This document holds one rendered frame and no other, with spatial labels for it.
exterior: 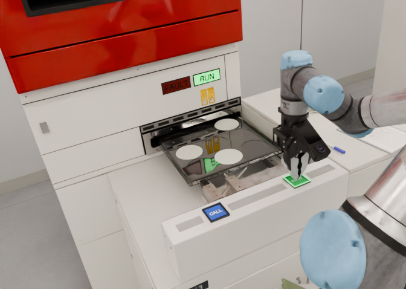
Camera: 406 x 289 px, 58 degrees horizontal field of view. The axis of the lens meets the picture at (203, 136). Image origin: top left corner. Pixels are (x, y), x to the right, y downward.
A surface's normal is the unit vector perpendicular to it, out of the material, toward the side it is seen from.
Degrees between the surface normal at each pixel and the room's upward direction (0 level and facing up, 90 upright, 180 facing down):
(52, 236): 0
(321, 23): 90
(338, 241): 55
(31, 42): 90
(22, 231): 0
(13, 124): 90
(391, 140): 0
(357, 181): 90
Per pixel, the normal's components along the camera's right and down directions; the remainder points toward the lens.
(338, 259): -0.84, -0.32
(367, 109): -0.84, -0.07
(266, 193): -0.11, -0.86
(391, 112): -0.76, 0.34
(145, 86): 0.42, 0.41
